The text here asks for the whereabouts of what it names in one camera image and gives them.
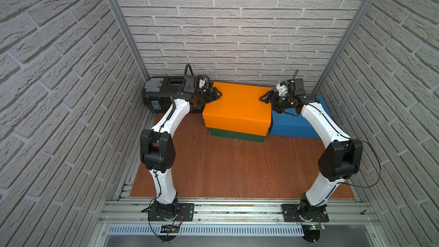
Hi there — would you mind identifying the blue shoebox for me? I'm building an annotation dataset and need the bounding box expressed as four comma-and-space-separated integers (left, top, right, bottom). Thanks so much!
270, 110, 320, 139

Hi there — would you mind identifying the orange shoebox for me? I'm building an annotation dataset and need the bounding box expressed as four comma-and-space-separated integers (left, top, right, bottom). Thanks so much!
202, 82, 272, 136

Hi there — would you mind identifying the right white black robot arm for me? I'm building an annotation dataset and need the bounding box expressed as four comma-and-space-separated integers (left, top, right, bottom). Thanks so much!
259, 78, 364, 222

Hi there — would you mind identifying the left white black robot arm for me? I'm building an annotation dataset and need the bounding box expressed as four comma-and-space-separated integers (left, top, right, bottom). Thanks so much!
140, 75, 222, 221

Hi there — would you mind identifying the black plastic toolbox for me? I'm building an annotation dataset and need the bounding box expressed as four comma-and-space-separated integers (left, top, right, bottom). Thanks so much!
142, 76, 185, 113

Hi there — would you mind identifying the green shoebox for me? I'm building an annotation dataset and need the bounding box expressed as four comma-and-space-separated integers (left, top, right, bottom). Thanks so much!
209, 128, 267, 143

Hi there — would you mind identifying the right green circuit board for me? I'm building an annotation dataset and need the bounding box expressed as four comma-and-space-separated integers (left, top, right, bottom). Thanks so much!
302, 224, 325, 231

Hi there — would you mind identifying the green circuit board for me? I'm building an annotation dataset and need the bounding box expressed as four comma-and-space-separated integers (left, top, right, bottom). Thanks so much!
302, 224, 325, 231
160, 225, 180, 234

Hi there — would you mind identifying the left green circuit board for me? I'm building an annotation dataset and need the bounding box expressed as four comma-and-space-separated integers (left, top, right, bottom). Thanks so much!
160, 225, 180, 234

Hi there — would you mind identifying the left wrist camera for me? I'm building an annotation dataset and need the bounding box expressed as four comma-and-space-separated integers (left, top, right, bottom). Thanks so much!
196, 75, 209, 91

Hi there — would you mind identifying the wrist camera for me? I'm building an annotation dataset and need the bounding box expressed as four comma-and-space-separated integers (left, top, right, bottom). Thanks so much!
276, 81, 289, 97
196, 75, 209, 91

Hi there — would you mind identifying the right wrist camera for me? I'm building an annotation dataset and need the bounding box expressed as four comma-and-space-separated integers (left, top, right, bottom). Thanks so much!
276, 81, 289, 97

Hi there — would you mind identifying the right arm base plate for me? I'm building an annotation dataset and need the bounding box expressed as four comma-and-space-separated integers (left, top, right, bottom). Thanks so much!
281, 204, 329, 223

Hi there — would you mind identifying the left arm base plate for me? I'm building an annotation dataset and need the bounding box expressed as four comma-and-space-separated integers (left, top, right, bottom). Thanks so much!
148, 203, 194, 223

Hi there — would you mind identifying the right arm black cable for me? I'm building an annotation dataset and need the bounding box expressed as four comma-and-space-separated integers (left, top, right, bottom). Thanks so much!
342, 138, 382, 189

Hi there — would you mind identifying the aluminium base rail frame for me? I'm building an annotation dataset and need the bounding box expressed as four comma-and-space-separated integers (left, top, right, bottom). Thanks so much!
98, 198, 380, 237

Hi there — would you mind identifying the left aluminium corner post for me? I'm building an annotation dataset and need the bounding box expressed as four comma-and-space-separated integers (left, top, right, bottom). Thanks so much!
107, 0, 149, 81

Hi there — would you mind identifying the aluminium corner post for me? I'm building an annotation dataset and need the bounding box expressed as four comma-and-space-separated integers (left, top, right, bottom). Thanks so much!
312, 0, 375, 95
107, 0, 149, 81

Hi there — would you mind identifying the right aluminium corner post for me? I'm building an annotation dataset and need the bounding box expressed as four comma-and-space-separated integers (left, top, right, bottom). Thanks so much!
312, 0, 375, 95

